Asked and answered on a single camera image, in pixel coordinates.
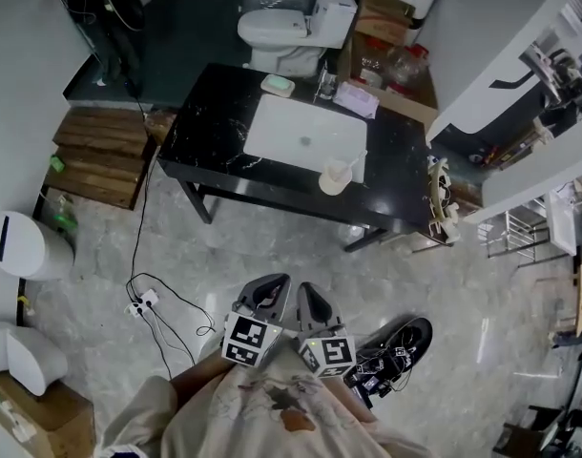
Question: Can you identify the metal wire rack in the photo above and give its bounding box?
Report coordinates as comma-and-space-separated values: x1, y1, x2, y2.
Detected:
475, 206, 551, 270

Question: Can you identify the beige plastic rack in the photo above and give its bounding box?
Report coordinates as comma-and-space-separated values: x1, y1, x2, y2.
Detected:
426, 156, 463, 248

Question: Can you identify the white toothbrush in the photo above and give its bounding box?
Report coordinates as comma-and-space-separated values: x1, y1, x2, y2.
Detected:
336, 150, 369, 175

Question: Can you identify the green soap dish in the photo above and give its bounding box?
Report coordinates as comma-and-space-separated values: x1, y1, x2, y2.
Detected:
260, 73, 295, 97

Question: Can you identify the white trash bin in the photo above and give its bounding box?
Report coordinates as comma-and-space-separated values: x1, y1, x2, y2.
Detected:
0, 210, 78, 281

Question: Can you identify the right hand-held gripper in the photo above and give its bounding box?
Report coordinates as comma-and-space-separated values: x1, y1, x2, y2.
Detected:
296, 281, 359, 380

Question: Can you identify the green bottle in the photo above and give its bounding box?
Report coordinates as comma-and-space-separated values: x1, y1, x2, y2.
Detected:
53, 194, 78, 236

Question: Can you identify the white power strip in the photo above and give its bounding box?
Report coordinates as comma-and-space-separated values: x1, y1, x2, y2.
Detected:
125, 288, 160, 320

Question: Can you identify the white rounded stool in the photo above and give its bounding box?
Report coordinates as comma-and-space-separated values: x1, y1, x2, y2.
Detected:
0, 325, 69, 398

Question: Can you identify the white toilet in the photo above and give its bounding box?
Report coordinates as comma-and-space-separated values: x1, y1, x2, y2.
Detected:
236, 0, 358, 78

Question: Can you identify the black round electronics base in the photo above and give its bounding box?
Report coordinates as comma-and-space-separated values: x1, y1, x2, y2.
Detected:
343, 316, 434, 402

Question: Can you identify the clear jar red lid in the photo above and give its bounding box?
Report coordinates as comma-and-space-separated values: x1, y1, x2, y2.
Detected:
385, 43, 431, 95

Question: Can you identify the wooden pallet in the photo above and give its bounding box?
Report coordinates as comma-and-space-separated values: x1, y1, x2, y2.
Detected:
46, 106, 153, 211

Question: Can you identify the open cardboard box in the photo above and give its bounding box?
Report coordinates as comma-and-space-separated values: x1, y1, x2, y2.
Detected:
349, 0, 417, 48

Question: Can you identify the beige cup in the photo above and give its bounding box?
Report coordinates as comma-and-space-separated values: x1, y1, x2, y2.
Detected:
317, 156, 354, 197

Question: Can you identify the white partition panel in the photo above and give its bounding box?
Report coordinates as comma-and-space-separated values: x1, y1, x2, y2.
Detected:
425, 0, 582, 224

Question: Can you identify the person's left forearm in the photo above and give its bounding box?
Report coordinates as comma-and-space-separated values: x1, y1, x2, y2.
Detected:
168, 343, 238, 403

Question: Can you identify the black power cable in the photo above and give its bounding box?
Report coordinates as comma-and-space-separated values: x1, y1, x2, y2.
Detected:
123, 76, 216, 382

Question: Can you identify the pink wipes packet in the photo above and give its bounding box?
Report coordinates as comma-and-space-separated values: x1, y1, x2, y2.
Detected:
332, 80, 381, 119

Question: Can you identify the person's beige printed shirt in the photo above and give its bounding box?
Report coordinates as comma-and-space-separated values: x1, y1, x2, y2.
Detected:
101, 364, 443, 458

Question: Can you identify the black marble vanity table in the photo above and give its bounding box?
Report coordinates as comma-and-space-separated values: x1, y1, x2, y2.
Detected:
156, 62, 433, 254

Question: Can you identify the brown cardboard box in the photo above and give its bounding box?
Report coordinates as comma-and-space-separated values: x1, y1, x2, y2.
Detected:
0, 371, 97, 458

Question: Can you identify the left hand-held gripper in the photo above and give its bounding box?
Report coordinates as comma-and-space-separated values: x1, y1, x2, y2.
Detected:
220, 273, 293, 369

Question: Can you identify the white sink basin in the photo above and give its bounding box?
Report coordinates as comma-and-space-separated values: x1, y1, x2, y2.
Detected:
242, 94, 369, 184

